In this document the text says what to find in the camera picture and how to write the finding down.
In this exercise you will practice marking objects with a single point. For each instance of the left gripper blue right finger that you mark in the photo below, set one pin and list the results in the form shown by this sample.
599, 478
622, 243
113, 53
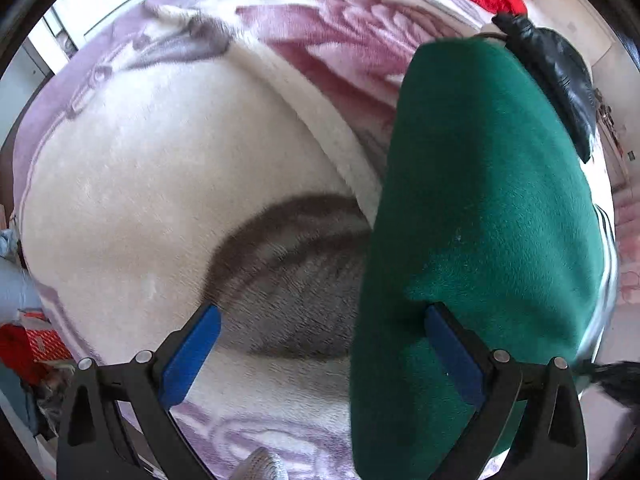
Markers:
550, 442

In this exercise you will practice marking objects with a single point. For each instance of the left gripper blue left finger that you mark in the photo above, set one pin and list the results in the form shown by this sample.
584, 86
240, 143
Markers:
93, 441

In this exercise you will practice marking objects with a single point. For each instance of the green varsity jacket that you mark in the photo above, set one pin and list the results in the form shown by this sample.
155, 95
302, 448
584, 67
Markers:
484, 208

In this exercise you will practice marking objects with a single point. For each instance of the red bag on floor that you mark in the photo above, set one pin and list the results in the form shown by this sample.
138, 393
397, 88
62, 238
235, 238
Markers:
31, 346

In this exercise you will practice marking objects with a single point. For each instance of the floral plush blanket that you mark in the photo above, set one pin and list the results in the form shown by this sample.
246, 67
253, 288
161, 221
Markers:
231, 151

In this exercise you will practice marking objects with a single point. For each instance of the black leather jacket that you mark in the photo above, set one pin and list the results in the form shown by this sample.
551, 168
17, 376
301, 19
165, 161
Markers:
560, 72

